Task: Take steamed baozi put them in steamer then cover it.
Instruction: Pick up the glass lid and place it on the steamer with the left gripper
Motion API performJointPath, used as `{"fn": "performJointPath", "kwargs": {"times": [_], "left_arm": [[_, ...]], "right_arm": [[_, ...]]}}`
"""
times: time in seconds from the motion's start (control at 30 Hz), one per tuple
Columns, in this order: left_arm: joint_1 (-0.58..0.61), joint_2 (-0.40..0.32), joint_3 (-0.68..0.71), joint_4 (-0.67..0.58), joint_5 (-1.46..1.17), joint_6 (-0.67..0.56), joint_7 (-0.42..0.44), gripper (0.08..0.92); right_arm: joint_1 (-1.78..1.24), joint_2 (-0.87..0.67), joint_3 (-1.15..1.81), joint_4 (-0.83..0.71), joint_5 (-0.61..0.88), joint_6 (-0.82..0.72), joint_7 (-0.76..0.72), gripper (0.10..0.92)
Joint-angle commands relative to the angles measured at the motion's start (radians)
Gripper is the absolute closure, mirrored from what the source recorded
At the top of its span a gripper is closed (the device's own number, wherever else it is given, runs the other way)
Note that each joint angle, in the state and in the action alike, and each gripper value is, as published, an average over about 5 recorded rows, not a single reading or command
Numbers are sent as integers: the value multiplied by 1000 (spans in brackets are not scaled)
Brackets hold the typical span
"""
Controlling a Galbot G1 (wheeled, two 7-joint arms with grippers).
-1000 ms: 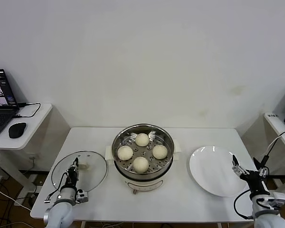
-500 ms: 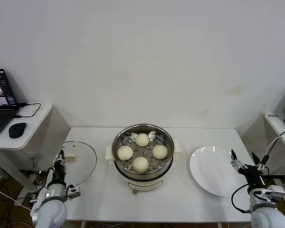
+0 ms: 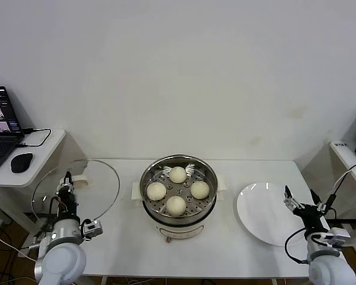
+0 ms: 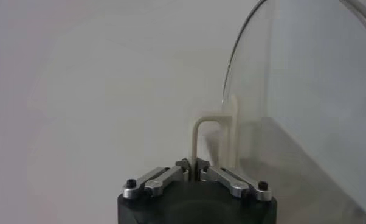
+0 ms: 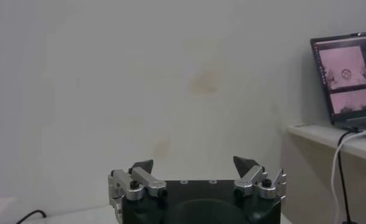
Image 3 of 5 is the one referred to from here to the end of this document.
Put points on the round glass pot lid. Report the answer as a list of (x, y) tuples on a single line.
[(101, 184)]

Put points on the cream electric pot base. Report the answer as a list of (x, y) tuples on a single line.
[(178, 228)]

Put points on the white side table with label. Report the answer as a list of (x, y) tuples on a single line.
[(344, 154)]

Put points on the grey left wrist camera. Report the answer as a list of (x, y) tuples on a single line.
[(92, 228)]

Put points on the black computer mouse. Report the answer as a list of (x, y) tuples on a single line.
[(21, 162)]

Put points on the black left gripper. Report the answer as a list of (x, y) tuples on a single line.
[(67, 200)]

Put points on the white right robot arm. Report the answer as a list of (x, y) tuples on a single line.
[(329, 270)]

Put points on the white round plate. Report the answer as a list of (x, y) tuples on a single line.
[(261, 213)]

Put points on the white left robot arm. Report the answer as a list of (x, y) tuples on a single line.
[(60, 258)]

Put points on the white steamed baozi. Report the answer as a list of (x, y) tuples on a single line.
[(156, 191), (176, 205), (200, 190), (178, 174)]

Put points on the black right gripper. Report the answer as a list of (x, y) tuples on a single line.
[(310, 215)]

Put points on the perforated steel steamer basket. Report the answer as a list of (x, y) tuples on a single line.
[(206, 175)]

